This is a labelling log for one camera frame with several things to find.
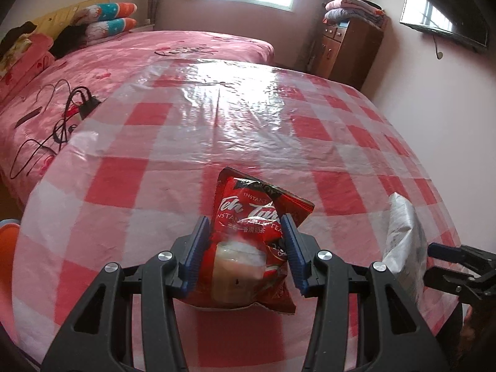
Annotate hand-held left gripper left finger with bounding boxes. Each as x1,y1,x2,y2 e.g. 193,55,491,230
41,215,212,372

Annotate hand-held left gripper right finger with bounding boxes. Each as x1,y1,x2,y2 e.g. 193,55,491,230
280,213,460,372

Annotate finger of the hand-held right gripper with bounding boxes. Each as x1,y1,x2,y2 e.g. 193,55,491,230
427,242,496,270
423,265,486,296

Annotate grey plastic mailing bag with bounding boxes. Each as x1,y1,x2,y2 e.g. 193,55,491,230
381,192,429,303

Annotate red tea packet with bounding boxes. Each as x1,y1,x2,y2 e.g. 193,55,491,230
192,166,316,315

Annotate red white checked tablecloth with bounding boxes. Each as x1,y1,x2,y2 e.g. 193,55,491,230
11,60,464,372

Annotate black power adapter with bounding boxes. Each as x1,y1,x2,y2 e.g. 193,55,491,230
77,87,102,122

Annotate orange plastic container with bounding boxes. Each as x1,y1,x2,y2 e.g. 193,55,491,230
0,219,21,268

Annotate pink bed sheet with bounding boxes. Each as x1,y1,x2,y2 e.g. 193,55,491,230
0,29,276,218

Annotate brown wooden cabinet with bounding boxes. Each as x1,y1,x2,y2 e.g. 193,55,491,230
310,19,385,92

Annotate black clothing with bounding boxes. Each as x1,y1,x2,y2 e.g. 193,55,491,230
50,25,92,57

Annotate folded blankets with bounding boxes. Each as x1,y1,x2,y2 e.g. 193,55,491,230
323,0,388,29

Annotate pink folded quilt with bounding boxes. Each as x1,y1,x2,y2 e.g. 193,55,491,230
0,33,57,102

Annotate yellow star print headboard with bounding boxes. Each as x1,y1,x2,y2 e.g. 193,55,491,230
29,0,110,32

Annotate dark brown clothing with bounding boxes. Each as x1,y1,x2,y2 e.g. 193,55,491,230
0,21,39,53

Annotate black cable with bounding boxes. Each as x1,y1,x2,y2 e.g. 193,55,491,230
10,85,94,181

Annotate wall-mounted television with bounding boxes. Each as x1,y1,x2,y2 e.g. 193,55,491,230
399,0,490,53

